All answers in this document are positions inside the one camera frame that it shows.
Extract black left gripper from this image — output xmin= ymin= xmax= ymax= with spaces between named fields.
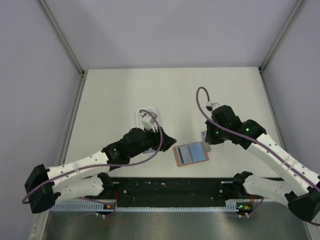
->
xmin=129 ymin=124 xmax=176 ymax=159

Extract silver VIP card 88888819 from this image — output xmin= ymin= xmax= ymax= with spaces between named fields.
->
xmin=200 ymin=130 xmax=207 ymax=143

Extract tan leather card holder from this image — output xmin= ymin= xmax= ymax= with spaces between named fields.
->
xmin=173 ymin=142 xmax=210 ymax=167

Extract silver card with black stripe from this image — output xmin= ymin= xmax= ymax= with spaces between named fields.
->
xmin=176 ymin=145 xmax=192 ymax=165

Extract white plastic basket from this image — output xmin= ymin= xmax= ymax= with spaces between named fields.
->
xmin=135 ymin=109 xmax=164 ymax=156

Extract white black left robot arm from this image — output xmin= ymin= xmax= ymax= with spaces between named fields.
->
xmin=22 ymin=128 xmax=177 ymax=214

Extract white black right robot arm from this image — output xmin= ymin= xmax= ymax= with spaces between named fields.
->
xmin=205 ymin=102 xmax=320 ymax=223

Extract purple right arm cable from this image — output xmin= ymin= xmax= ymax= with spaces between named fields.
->
xmin=195 ymin=86 xmax=320 ymax=188

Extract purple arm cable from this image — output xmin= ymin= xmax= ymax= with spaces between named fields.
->
xmin=22 ymin=109 xmax=165 ymax=205
xmin=195 ymin=86 xmax=320 ymax=188

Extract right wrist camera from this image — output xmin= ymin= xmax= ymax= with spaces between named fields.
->
xmin=205 ymin=101 xmax=220 ymax=112

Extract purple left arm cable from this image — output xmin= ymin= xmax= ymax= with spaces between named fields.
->
xmin=22 ymin=109 xmax=165 ymax=205

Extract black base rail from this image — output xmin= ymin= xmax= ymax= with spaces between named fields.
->
xmin=109 ymin=176 xmax=251 ymax=208

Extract grey slotted cable duct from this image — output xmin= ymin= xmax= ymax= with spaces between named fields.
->
xmin=50 ymin=200 xmax=250 ymax=213

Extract left aluminium frame post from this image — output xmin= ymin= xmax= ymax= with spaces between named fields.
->
xmin=36 ymin=0 xmax=85 ymax=76

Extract aluminium frame post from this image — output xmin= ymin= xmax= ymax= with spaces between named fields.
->
xmin=36 ymin=0 xmax=85 ymax=76
xmin=258 ymin=0 xmax=307 ymax=75

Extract right aluminium frame post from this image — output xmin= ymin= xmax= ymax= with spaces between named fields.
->
xmin=258 ymin=0 xmax=307 ymax=75

